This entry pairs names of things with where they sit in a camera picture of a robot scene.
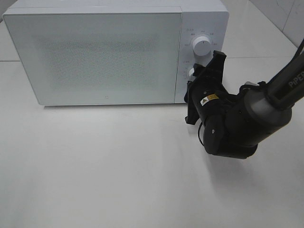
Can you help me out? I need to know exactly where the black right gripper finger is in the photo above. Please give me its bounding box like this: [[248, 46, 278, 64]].
[[206, 50, 227, 76], [193, 63, 208, 78]]

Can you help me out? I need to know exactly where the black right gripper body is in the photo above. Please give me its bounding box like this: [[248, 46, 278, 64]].
[[185, 71, 238, 126]]

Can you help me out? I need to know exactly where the upper white power knob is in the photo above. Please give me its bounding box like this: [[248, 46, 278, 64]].
[[192, 35, 212, 56]]

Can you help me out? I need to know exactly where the white timer knob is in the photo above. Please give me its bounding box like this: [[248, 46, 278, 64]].
[[187, 68, 195, 81]]

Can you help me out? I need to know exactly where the white microwave door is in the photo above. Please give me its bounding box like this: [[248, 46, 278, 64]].
[[4, 13, 181, 105]]

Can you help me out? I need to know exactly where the white microwave oven body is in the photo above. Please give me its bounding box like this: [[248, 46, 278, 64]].
[[3, 0, 229, 104]]

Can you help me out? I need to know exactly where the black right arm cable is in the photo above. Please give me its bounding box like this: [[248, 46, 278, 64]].
[[293, 38, 304, 62]]

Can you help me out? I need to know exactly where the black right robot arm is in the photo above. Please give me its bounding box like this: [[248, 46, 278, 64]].
[[184, 51, 304, 159]]

